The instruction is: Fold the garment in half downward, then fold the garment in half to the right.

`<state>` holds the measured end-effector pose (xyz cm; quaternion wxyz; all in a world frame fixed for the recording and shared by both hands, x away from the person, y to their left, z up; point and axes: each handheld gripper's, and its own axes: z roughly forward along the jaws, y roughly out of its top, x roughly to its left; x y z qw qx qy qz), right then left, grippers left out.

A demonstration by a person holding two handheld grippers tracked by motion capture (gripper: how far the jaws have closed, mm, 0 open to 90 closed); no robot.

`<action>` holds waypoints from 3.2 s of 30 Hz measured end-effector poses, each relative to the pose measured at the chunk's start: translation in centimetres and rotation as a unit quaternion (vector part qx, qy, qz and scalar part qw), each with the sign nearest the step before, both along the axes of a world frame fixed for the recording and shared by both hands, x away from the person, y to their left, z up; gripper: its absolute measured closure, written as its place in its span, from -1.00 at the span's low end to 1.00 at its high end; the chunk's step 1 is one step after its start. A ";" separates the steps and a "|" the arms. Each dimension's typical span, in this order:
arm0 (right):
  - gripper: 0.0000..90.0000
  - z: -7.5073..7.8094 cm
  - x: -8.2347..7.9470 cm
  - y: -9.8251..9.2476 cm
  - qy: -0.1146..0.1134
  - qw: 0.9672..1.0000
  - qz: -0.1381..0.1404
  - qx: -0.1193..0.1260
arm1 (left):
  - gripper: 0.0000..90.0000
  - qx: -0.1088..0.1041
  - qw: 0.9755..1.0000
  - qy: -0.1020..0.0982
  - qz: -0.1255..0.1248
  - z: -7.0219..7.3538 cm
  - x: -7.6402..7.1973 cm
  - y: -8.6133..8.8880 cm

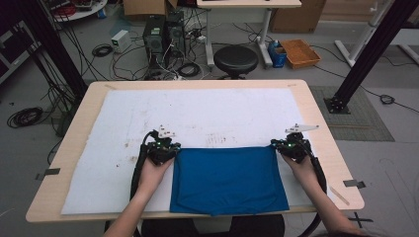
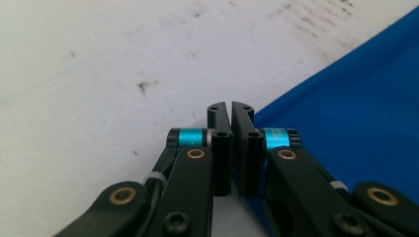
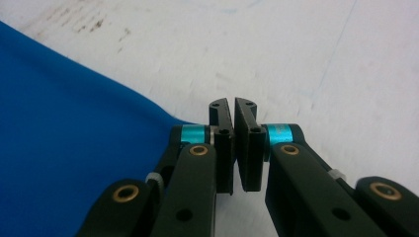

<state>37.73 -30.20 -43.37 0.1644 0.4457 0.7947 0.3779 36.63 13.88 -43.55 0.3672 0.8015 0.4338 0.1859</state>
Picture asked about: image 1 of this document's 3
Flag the round white table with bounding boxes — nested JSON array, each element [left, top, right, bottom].
[[45, 0, 109, 23]]

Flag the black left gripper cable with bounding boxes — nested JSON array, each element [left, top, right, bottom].
[[129, 129, 160, 237]]

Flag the dark equipment rack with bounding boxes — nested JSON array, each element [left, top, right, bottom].
[[0, 19, 42, 85]]

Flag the open cardboard box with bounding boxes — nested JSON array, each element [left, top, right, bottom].
[[123, 0, 179, 18]]

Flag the black round stool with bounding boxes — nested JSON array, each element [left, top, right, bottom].
[[212, 44, 260, 80]]

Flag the beige tape strip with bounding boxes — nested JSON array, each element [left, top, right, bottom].
[[329, 186, 351, 206]]

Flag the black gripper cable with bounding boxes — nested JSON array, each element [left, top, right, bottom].
[[296, 140, 329, 237], [129, 129, 160, 237]]

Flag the white desk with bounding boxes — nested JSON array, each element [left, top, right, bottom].
[[196, 0, 302, 68]]

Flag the grey floor mat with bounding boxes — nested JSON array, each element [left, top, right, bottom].
[[309, 85, 395, 143]]

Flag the white felt mat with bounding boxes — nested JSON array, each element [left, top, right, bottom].
[[60, 87, 331, 216]]

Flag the small black cable coil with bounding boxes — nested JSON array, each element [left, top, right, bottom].
[[91, 43, 114, 58]]

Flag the white metal stand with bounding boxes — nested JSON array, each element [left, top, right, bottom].
[[334, 0, 396, 68]]

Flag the blue t-shirt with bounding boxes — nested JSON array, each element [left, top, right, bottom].
[[169, 145, 292, 217]]

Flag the black computer tower green label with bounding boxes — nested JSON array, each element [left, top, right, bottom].
[[142, 15, 167, 68]]

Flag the small white power supply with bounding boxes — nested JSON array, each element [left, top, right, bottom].
[[110, 29, 132, 54]]

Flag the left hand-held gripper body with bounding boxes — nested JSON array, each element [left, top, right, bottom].
[[144, 123, 182, 166]]

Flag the person's dark trousers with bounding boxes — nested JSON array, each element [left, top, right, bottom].
[[140, 214, 287, 237]]

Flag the grey tape strip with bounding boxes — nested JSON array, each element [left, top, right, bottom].
[[35, 167, 62, 182], [342, 179, 367, 190]]

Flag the orange shallow tray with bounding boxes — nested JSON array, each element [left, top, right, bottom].
[[280, 39, 322, 70]]

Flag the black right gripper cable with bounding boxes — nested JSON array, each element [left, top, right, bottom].
[[296, 140, 329, 237]]

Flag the blue box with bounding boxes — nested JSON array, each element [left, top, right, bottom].
[[267, 39, 288, 69]]

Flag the black metal frame post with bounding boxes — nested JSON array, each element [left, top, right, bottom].
[[18, 0, 89, 100], [323, 0, 419, 115]]

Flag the person's right hand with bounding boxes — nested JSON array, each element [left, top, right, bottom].
[[281, 152, 319, 192]]

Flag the tiny black cable coil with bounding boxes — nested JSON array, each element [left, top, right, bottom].
[[379, 94, 396, 106]]

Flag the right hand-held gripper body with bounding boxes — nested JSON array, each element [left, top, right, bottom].
[[276, 122, 320, 164]]

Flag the person's left hand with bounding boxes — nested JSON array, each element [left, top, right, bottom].
[[137, 155, 176, 199]]

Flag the large cardboard box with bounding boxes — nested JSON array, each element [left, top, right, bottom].
[[269, 0, 328, 35]]

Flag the large black cable coil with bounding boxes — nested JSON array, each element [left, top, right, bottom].
[[6, 106, 44, 129]]

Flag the black tape cross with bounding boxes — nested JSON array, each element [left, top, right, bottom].
[[348, 211, 375, 229]]

